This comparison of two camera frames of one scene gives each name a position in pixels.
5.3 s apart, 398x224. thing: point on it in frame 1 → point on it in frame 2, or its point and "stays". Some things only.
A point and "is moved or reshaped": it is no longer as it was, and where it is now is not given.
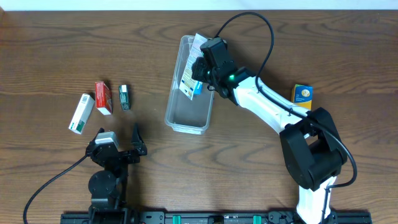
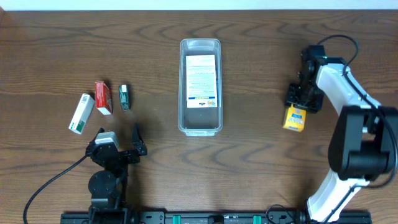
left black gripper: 121,155 stays
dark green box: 125,96 stays
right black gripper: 201,70 → 304,104
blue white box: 189,86 is moved or reshaped
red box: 103,98 stays
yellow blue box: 302,96 is moved or reshaped
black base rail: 135,218 stays
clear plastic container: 183,114 is moved or reshaped
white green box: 83,112 stays
